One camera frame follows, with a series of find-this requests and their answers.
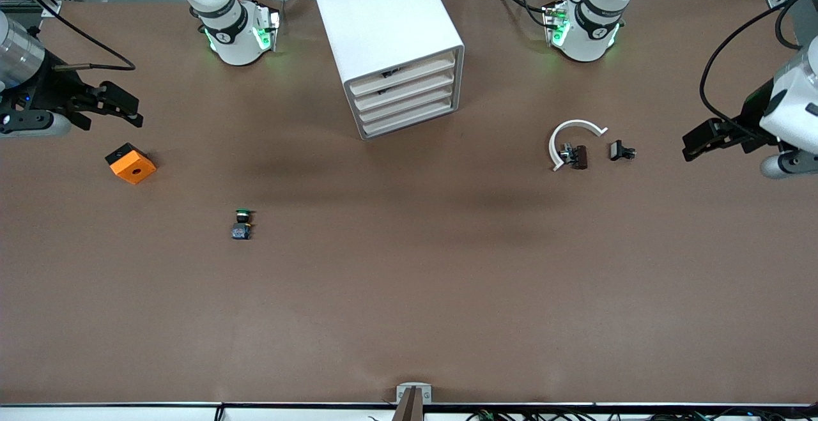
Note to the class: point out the white curved plastic piece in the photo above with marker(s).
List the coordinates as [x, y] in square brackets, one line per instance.
[575, 123]

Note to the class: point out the grey metal table bracket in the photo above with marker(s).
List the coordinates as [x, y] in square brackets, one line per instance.
[414, 402]

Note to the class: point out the white plastic drawer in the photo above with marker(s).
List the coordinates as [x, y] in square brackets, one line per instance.
[409, 90]
[409, 76]
[409, 104]
[409, 118]

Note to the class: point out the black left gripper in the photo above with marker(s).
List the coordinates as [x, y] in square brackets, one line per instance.
[753, 116]

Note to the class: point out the black small electrical component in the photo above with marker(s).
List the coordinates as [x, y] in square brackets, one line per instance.
[617, 150]

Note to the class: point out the orange box with black base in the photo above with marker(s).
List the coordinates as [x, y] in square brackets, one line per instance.
[134, 168]

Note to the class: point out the brown small electrical component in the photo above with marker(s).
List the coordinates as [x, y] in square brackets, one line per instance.
[580, 157]

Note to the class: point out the white Franka left arm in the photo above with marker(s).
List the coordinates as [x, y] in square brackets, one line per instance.
[585, 44]

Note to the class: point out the white table edge rail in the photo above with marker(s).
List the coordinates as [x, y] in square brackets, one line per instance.
[128, 413]

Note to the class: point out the white Franka right arm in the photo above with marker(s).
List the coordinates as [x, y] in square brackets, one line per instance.
[236, 44]

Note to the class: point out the white drawer cabinet housing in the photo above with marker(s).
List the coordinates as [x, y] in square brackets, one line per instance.
[377, 18]

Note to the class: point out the green push button switch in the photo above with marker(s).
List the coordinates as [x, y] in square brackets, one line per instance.
[241, 231]

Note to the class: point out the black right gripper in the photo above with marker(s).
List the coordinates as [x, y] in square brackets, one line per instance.
[46, 92]

